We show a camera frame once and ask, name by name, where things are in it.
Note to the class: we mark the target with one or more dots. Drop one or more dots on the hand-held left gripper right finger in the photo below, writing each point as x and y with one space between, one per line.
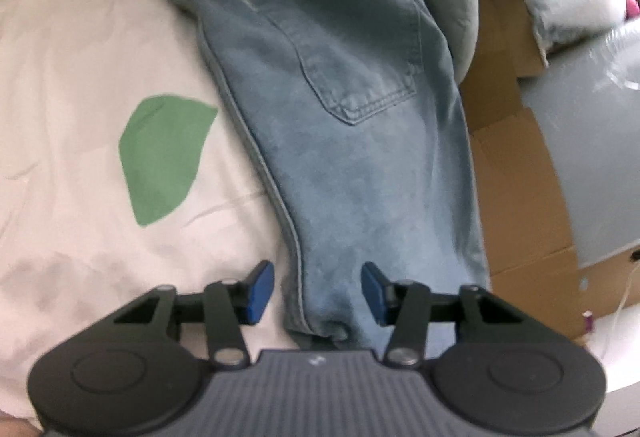
374 292

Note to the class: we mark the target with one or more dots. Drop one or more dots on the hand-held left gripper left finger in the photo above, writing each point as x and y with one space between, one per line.
261 292

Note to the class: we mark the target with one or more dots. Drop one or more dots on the blue denim jeans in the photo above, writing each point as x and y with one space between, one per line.
350 142

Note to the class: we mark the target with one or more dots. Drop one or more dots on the brown cardboard sheet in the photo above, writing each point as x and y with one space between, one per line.
510 192

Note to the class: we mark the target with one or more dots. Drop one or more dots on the grey panel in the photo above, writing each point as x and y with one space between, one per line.
590 142

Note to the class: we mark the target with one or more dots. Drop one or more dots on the cream bear printed blanket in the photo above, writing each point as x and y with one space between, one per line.
75 67

